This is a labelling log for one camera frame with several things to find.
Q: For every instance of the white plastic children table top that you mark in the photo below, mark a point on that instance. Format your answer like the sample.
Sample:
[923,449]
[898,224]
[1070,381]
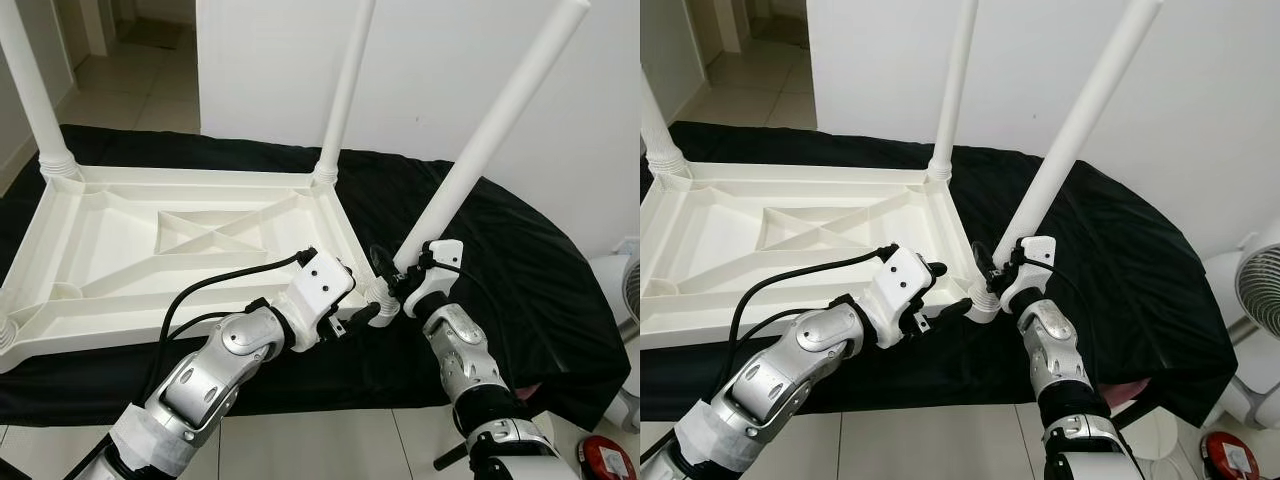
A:
[100,240]
[720,240]

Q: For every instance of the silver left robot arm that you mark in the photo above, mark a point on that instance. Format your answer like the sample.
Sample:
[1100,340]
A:
[240,340]
[820,340]

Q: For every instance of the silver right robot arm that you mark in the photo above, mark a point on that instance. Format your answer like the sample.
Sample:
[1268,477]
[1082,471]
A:
[465,350]
[1055,350]

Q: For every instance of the black table cloth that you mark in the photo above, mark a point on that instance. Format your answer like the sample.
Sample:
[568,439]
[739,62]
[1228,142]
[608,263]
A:
[540,280]
[1140,280]

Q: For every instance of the pink rounded object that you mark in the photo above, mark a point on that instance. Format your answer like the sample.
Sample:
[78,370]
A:
[1130,388]
[531,389]

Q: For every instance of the black metal table leg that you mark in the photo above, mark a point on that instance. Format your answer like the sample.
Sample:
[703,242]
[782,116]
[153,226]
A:
[1132,410]
[450,458]

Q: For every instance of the red round floor device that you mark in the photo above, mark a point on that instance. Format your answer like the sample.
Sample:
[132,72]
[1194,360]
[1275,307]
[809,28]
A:
[608,458]
[1230,455]

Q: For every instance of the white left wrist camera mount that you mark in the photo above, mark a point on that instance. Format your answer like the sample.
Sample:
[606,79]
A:
[320,295]
[905,290]

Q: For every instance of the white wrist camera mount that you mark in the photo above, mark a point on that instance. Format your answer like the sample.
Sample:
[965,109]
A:
[905,290]
[1035,250]
[440,258]
[320,295]

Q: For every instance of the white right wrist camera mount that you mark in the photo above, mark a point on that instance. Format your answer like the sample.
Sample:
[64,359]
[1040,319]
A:
[440,258]
[1035,250]

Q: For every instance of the white door frame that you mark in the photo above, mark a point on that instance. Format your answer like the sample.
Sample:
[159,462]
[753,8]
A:
[95,25]
[720,20]

